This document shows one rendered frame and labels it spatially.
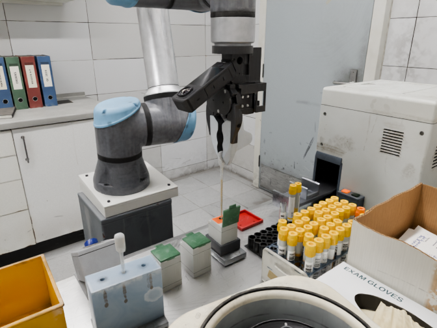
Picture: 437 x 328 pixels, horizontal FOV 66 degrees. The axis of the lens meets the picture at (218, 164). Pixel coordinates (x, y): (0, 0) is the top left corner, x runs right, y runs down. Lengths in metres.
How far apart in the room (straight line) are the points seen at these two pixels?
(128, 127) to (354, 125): 0.55
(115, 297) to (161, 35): 0.67
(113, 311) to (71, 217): 1.87
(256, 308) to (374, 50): 1.98
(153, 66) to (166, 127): 0.17
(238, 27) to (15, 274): 0.51
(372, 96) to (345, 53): 1.55
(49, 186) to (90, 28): 1.22
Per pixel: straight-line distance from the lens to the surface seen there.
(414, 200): 0.78
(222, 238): 0.68
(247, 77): 0.62
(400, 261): 0.57
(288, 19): 2.70
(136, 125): 0.87
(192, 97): 0.54
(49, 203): 2.31
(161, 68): 0.94
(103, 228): 0.90
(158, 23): 0.97
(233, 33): 0.58
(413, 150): 0.83
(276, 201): 0.86
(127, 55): 2.94
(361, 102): 0.87
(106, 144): 0.89
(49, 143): 2.19
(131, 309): 0.55
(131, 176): 0.91
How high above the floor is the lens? 1.29
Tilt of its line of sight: 20 degrees down
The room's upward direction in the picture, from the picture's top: straight up
